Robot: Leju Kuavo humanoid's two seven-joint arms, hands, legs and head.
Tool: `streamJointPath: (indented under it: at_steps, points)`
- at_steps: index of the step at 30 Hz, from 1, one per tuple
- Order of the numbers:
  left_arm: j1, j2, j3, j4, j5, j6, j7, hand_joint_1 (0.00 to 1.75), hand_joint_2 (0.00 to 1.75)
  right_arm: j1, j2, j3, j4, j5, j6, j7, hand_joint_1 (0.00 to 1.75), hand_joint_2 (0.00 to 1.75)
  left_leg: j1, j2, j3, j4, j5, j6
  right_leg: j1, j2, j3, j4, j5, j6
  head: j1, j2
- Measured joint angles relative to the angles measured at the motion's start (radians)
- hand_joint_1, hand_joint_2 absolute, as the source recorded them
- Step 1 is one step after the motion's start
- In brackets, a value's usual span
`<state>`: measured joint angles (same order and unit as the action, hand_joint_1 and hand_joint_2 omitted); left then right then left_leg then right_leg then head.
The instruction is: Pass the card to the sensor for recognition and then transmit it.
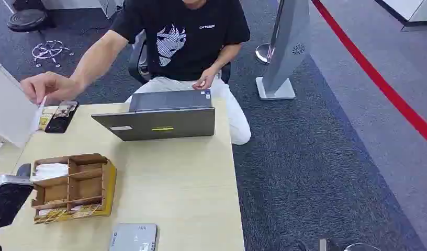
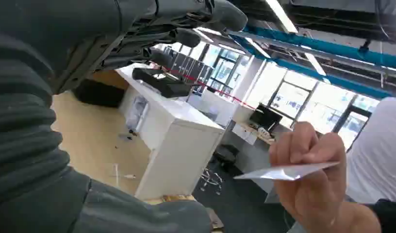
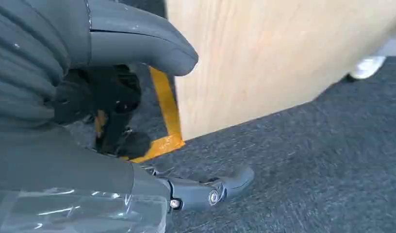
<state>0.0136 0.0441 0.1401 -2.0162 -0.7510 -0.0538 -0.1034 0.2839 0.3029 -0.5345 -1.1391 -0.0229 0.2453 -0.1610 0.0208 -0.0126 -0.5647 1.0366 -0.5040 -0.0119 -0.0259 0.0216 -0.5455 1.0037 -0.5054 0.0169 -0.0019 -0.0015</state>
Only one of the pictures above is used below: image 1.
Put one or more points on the white platform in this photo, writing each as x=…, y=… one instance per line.
x=413, y=12

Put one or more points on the grey sign stand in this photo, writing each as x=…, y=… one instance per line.
x=286, y=48

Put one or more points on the grey laptop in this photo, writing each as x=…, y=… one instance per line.
x=158, y=123

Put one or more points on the black round stand base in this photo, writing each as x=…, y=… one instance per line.
x=28, y=19

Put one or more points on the person's left hand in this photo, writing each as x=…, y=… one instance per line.
x=206, y=80

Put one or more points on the chrome stanchion base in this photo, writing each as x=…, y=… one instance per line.
x=263, y=53

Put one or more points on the white card stack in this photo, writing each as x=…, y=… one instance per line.
x=50, y=171

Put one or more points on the person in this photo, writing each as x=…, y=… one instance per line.
x=196, y=52

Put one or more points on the white box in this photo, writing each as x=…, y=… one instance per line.
x=9, y=107

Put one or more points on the yellow printed card stack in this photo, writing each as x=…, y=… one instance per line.
x=69, y=210

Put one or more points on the red barrier belt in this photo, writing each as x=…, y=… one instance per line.
x=373, y=74

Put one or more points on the black office chair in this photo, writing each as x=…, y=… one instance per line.
x=137, y=65

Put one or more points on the person's right hand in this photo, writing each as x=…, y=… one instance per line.
x=52, y=86

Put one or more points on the wooden card box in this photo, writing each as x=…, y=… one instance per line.
x=83, y=188

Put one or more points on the white star chair base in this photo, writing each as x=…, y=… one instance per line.
x=48, y=52

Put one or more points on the black smartphone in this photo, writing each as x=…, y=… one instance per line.
x=62, y=117

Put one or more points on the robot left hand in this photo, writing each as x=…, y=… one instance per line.
x=24, y=170

